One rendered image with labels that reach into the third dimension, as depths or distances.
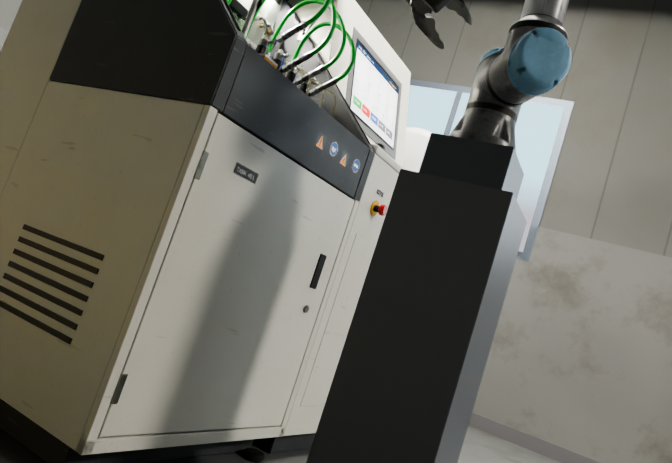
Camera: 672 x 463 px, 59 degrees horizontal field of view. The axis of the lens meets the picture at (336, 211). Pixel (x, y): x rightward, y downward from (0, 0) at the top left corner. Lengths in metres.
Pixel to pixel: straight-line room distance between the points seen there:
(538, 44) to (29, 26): 1.34
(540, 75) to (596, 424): 2.86
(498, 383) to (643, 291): 1.00
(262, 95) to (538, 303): 2.81
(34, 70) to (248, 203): 0.71
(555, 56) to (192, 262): 0.84
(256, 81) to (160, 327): 0.56
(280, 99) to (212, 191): 0.29
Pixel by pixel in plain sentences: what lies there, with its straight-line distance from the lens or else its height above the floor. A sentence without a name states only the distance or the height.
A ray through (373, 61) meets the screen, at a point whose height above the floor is 1.40.
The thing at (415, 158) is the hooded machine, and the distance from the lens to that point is 3.27.
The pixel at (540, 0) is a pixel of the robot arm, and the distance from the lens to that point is 1.32.
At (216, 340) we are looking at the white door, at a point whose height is 0.32.
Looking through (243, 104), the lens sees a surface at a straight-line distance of 1.32.
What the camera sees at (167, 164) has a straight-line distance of 1.27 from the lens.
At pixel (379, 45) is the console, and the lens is 2.47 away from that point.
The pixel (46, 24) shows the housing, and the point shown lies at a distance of 1.84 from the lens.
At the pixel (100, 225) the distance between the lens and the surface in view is 1.36.
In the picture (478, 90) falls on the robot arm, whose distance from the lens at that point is 1.36.
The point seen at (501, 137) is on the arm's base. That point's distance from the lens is 1.32.
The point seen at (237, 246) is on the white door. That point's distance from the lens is 1.39.
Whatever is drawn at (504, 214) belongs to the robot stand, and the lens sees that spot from 1.18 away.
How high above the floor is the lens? 0.51
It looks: 7 degrees up
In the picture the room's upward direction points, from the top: 18 degrees clockwise
